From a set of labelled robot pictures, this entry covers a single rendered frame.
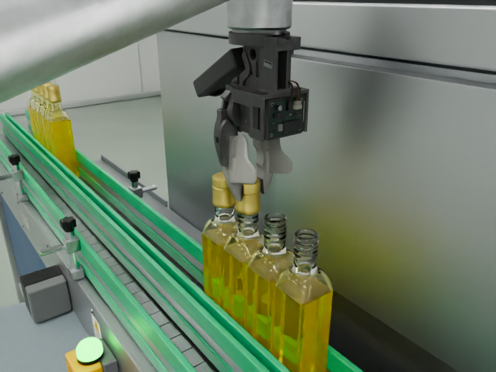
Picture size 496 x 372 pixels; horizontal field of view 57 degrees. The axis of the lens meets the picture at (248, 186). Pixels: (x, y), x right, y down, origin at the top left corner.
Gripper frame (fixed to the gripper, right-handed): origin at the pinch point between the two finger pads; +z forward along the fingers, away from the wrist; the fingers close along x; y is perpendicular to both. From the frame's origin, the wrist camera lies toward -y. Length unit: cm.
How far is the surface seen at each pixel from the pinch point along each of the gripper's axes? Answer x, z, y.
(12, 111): 74, 108, -570
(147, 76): 257, 84, -570
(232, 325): -4.2, 20.2, 1.7
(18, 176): -14, 21, -82
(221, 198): -1.2, 3.3, -4.8
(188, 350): -7.3, 28.6, -5.9
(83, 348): -19.7, 31.3, -19.8
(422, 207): 11.7, -0.5, 18.9
